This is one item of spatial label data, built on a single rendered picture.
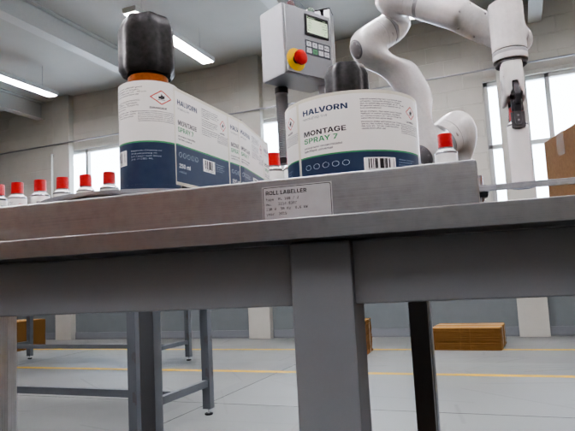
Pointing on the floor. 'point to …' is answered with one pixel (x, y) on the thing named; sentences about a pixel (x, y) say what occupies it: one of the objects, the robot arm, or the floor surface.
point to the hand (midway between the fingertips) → (517, 123)
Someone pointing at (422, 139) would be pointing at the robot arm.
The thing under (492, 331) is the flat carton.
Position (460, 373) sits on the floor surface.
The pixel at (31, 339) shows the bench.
